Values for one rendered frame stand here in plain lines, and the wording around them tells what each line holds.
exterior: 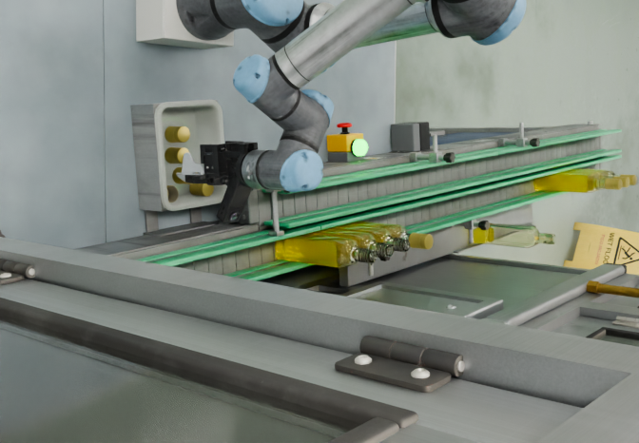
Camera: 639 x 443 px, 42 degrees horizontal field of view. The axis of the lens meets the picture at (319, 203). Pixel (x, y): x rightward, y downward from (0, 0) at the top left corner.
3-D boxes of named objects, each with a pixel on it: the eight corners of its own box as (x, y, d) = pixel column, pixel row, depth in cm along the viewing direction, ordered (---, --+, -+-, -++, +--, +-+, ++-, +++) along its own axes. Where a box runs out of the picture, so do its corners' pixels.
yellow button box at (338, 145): (326, 162, 218) (347, 162, 213) (324, 133, 217) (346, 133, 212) (343, 159, 223) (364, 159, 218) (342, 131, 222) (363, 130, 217)
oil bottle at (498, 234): (468, 242, 247) (549, 250, 229) (467, 223, 246) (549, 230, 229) (477, 240, 251) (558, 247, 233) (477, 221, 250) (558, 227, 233)
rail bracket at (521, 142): (495, 146, 256) (534, 147, 247) (494, 123, 255) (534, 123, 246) (502, 145, 259) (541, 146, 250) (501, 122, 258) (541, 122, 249)
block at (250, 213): (226, 222, 185) (248, 225, 180) (223, 181, 184) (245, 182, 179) (239, 221, 188) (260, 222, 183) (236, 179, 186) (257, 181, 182)
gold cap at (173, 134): (164, 126, 176) (176, 125, 173) (177, 125, 179) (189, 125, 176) (164, 143, 177) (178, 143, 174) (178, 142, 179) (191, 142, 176)
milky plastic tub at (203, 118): (140, 210, 175) (164, 213, 169) (130, 104, 172) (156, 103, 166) (203, 199, 188) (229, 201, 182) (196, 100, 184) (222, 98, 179)
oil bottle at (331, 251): (275, 260, 188) (347, 270, 173) (274, 235, 187) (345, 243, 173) (292, 255, 192) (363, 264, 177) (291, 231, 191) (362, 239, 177)
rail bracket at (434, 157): (407, 162, 223) (449, 163, 214) (406, 135, 222) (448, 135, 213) (416, 161, 226) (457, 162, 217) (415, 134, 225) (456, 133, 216)
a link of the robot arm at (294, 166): (333, 159, 153) (317, 201, 151) (290, 158, 161) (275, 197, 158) (307, 138, 148) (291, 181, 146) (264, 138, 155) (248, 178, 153)
